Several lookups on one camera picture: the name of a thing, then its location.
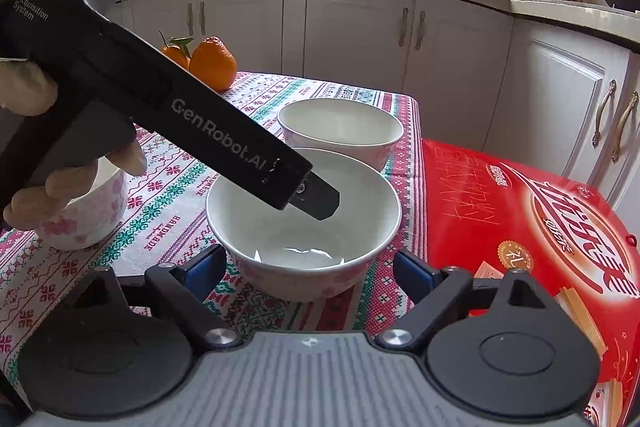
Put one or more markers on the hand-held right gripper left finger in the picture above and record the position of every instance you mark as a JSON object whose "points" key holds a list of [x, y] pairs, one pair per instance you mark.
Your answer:
{"points": [[205, 268]]}

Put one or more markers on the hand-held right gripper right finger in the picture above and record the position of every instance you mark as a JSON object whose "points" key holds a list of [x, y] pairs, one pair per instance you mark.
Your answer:
{"points": [[412, 271]]}

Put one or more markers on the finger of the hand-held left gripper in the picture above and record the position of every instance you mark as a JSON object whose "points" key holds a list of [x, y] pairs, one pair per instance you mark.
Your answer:
{"points": [[320, 202]]}

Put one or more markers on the white floral bowl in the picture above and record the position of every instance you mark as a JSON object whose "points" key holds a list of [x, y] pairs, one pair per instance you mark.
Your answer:
{"points": [[345, 127], [300, 254], [92, 219]]}

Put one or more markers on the person's left hand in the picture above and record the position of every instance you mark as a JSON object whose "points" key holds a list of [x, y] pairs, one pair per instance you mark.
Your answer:
{"points": [[55, 192]]}

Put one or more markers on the small orange with leaf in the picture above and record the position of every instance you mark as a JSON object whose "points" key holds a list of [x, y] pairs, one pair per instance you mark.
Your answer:
{"points": [[175, 56]]}

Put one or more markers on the large orange citrus fruit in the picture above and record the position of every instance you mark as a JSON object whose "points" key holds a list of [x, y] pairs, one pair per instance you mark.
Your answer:
{"points": [[212, 64]]}

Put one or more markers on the patterned woven tablecloth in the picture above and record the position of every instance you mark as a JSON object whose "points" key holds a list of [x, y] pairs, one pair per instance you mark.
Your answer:
{"points": [[165, 189]]}

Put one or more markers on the red gift box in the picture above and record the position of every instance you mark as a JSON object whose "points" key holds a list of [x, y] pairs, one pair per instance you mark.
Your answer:
{"points": [[500, 217]]}

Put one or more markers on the white kitchen cabinets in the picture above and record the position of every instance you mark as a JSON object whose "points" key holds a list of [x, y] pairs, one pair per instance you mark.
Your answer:
{"points": [[350, 32]]}

